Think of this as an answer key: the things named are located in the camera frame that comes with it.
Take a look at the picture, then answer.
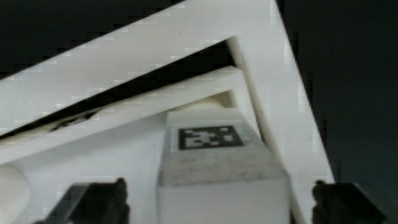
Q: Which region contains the white square table top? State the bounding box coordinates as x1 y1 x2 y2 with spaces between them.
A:
0 67 254 224

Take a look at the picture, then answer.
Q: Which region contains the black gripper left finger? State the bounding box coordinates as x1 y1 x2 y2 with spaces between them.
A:
33 178 129 224

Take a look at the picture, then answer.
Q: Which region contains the white table leg with tag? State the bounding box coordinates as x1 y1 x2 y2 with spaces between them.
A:
156 109 289 224

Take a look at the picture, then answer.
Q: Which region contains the white U-shaped obstacle fence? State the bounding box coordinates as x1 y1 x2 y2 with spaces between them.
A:
0 0 332 224

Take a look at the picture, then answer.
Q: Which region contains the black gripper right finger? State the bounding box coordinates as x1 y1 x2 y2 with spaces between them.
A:
310 180 387 224

